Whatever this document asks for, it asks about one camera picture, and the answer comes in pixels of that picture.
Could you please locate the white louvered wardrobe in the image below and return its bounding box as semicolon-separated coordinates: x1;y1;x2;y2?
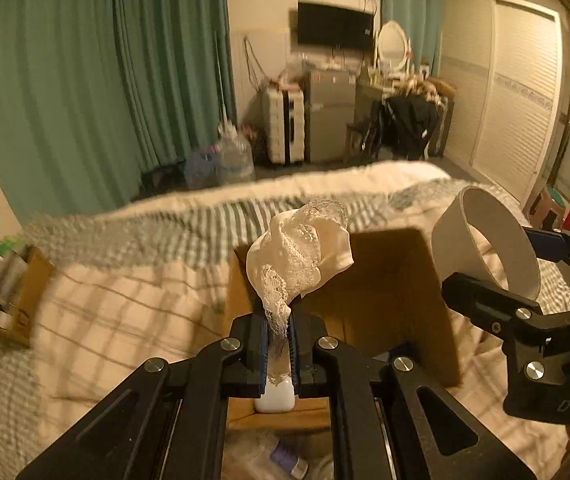
439;0;563;203

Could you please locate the large water bottle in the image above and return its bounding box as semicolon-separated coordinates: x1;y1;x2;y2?
215;120;255;184

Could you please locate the grey mini fridge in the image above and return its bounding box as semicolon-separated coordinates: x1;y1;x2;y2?
305;70;355;164

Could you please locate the green curtain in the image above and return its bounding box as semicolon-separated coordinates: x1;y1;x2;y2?
381;0;444;75
0;0;236;222

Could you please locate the white suitcase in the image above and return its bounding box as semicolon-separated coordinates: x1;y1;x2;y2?
262;84;305;166

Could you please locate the white oval vanity mirror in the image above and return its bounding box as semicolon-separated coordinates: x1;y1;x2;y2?
375;21;411;78

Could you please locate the white lace cloth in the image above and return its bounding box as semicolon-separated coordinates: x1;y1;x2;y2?
246;200;353;386

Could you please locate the black jacket on chair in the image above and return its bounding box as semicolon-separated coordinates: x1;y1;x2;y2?
365;96;440;160

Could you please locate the plaid beige blanket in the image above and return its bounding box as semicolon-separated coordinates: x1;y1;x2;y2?
29;162;568;479

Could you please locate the black wall television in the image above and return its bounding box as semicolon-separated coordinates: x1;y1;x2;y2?
296;1;374;52

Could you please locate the green curtain left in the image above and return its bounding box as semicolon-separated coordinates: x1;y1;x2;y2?
0;0;236;222

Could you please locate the green curtain right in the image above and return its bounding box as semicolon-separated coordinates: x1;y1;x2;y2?
381;0;444;75

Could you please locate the clear plastic jar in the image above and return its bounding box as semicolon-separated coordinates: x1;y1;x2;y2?
221;429;335;480

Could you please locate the wide tape roll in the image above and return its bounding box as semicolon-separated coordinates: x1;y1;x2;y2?
432;185;541;300

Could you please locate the green checked bed sheet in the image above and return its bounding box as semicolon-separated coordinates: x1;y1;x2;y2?
0;178;568;479

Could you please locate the small SF cardboard box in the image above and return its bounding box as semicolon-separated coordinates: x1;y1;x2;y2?
0;240;55;348

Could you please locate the white small bottle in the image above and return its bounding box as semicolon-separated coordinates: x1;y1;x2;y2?
253;377;296;414

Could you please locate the large open cardboard box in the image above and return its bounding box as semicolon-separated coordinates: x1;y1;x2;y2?
222;227;462;434

